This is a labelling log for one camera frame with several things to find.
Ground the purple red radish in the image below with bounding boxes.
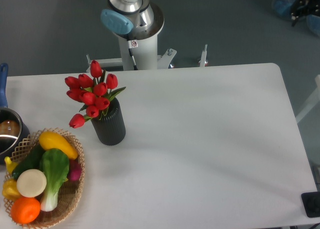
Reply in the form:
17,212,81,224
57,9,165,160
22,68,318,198
67,160,82,182

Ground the woven wicker basket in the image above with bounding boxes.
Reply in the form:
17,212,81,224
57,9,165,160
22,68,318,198
10,128,85,229

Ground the black ribbed vase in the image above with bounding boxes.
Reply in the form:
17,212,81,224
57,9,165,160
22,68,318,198
91,98,126,146

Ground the white frame at right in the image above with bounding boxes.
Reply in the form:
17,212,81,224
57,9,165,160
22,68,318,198
295,74,320,124

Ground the cream round bun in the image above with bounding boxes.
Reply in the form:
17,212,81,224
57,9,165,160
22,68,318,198
16,169,47,198

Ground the orange fruit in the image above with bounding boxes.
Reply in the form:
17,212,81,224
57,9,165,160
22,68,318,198
10,197,41,224

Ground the yellow bell pepper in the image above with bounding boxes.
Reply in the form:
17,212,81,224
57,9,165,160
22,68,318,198
2,178,22,202

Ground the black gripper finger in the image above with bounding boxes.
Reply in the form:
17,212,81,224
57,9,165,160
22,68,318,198
290,0,307,27

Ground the red tulip bouquet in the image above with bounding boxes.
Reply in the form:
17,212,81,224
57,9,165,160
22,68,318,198
64,60,126,129

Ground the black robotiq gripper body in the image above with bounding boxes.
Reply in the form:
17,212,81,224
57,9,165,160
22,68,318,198
299,0,320,17

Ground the dark green cucumber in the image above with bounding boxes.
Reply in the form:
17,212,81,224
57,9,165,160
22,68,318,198
11,143,45,181

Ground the black device at table edge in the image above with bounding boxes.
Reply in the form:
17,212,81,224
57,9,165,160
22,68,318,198
301,191,320,218

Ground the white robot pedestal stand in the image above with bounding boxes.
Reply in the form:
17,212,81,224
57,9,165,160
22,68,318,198
85,36,209,74

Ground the yellow squash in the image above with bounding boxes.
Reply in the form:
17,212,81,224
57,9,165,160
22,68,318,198
38,131,78,160

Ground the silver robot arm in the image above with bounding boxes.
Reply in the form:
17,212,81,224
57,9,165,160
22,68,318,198
100,0,320,41

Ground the blue handled saucepan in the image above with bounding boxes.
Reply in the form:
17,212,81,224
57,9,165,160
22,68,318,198
0,63,30,165

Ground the blue plastic bag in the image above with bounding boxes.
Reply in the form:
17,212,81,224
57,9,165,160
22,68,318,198
271,0,320,36

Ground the small yellow pepper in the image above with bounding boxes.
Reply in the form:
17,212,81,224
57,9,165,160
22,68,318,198
4,156,18,175

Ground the green bok choy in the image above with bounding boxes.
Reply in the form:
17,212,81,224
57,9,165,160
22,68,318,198
40,148,70,212

